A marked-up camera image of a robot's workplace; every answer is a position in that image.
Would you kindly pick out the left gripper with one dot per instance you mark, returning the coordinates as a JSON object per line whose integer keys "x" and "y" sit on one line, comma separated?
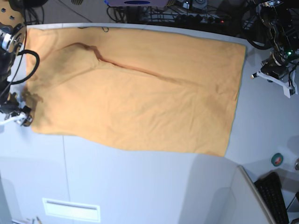
{"x": 276, "y": 67}

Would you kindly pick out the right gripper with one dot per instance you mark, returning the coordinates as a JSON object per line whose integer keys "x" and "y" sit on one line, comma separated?
{"x": 12, "y": 108}

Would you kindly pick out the orange t-shirt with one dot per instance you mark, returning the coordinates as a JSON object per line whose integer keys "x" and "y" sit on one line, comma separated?
{"x": 135, "y": 89}

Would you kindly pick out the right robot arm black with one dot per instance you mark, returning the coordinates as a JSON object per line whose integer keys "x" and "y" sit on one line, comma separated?
{"x": 13, "y": 36}

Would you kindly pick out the green tape roll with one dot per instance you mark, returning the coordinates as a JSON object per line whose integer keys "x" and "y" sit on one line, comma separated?
{"x": 277, "y": 159}

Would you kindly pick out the black keyboard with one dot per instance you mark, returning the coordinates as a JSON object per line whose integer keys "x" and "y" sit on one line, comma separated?
{"x": 269, "y": 189}

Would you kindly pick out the blue box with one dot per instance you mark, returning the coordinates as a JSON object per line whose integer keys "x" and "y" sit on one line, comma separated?
{"x": 127, "y": 3}

